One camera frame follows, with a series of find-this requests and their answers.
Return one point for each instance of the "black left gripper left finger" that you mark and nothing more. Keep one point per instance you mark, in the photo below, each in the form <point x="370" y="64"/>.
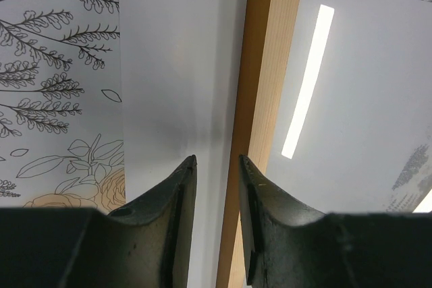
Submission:
<point x="145" y="243"/>

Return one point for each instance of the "floral patterned table mat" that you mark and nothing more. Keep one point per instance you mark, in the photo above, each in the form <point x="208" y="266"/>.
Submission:
<point x="62" y="128"/>

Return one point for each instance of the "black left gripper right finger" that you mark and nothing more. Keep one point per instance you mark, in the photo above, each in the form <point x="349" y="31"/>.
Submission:
<point x="289" y="244"/>

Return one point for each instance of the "white photo paper sheet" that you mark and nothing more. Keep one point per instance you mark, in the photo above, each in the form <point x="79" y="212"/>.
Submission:
<point x="353" y="128"/>

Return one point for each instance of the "wooden picture frame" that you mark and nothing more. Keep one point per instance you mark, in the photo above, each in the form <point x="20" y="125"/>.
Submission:
<point x="268" y="31"/>

